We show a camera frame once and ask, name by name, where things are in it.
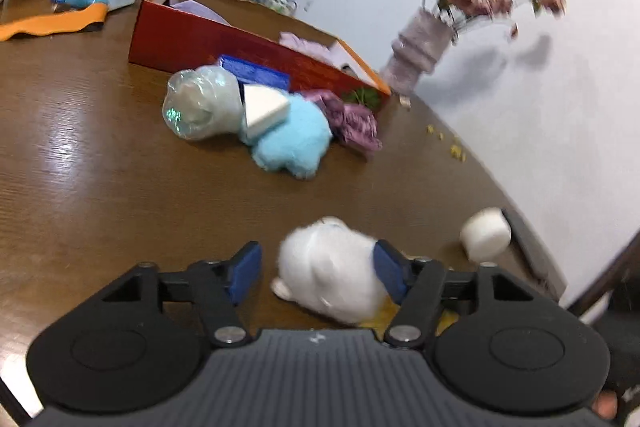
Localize grey textured vase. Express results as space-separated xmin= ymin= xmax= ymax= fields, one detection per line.
xmin=380 ymin=7 xmax=458 ymax=96

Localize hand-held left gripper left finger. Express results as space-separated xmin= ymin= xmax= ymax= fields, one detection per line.
xmin=102 ymin=241 xmax=263 ymax=348

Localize red cardboard box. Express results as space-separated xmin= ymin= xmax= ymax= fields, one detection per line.
xmin=127 ymin=0 xmax=392 ymax=110

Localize crumpled clear plastic bottle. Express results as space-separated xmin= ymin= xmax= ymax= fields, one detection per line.
xmin=164 ymin=64 xmax=246 ymax=142

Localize orange strap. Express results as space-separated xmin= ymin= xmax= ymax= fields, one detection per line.
xmin=0 ymin=3 xmax=108 ymax=42

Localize dark wooden chair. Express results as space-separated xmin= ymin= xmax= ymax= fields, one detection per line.
xmin=567 ymin=227 xmax=640 ymax=325

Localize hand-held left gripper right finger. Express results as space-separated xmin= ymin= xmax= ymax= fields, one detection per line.
xmin=372 ymin=239 xmax=553 ymax=348

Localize scattered yellow flower crumbs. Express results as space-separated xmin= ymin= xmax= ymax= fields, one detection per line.
xmin=425 ymin=122 xmax=468 ymax=160

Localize black phone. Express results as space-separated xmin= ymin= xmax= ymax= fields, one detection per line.
xmin=502 ymin=207 xmax=566 ymax=300

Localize white triangular sponge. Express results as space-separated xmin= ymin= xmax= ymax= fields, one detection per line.
xmin=242 ymin=84 xmax=292 ymax=140

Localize yellow plush toy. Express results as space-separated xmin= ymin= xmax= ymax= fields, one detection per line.
xmin=360 ymin=294 xmax=458 ymax=333

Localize blue tissue pack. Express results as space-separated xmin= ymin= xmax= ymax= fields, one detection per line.
xmin=218 ymin=54 xmax=291 ymax=90

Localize light blue plush toy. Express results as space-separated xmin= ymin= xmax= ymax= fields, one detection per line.
xmin=239 ymin=94 xmax=333 ymax=180

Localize white round sponge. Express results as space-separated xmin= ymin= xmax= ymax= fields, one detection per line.
xmin=459 ymin=207 xmax=512 ymax=260

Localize cluster of small bottles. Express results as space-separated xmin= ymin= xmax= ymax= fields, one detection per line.
xmin=255 ymin=0 xmax=298 ymax=16

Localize white plush toy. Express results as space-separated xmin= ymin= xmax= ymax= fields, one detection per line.
xmin=270 ymin=216 xmax=390 ymax=325

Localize mauve satin scrunchie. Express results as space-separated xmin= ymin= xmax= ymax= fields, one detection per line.
xmin=302 ymin=89 xmax=383 ymax=158

